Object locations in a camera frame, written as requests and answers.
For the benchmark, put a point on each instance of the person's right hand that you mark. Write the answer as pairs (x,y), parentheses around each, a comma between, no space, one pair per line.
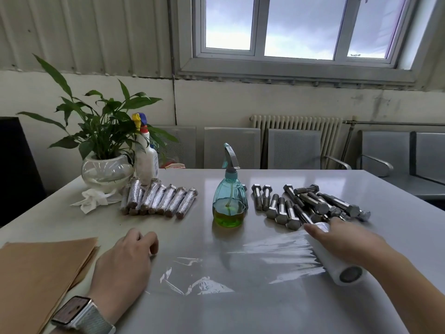
(351,241)

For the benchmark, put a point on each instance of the person's left hand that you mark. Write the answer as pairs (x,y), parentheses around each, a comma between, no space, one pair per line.
(121,271)

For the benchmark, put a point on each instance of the white cling film roll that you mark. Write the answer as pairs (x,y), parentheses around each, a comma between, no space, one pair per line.
(333,266)

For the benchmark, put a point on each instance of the pile of steel bolts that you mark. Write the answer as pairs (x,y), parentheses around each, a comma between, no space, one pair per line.
(278,208)

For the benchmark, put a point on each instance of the row of bolts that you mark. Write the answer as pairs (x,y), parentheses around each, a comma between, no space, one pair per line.
(163,199)

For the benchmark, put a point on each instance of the stack of brown paper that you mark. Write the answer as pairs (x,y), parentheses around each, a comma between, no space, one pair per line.
(38,274)

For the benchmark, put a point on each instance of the clear film sheet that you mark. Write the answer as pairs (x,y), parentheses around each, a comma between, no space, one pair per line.
(243,260)

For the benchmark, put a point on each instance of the person's right forearm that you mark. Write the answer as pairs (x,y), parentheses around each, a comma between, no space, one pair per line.
(417,288)

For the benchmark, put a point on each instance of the smartwatch with grey band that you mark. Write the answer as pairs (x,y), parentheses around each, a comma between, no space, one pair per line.
(83,316)

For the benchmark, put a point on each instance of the crumpled white tissue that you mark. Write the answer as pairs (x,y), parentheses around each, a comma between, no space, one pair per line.
(92,199)

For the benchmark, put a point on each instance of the grey metal bench seat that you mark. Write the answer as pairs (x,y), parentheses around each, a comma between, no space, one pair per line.
(431,153)
(386,147)

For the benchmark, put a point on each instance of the clear glass plant pot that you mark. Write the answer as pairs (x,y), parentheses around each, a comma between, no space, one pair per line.
(106,172)

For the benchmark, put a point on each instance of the grey metal chair with armrest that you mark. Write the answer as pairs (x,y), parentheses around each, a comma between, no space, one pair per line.
(295,147)

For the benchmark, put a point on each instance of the white spray bottle colourful nozzle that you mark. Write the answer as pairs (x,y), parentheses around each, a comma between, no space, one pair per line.
(146,163)

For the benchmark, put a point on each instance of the red packet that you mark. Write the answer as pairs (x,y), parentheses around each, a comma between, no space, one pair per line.
(174,165)

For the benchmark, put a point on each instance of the teal spray bottle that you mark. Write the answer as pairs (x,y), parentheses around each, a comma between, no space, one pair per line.
(229,201)

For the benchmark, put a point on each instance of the green leafy plant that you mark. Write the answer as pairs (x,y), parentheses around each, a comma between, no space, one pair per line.
(101,128)

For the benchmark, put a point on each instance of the white framed window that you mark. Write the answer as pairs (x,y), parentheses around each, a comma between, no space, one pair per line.
(260,24)

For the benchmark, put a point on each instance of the white wall radiator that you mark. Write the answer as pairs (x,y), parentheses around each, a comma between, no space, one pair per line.
(295,122)

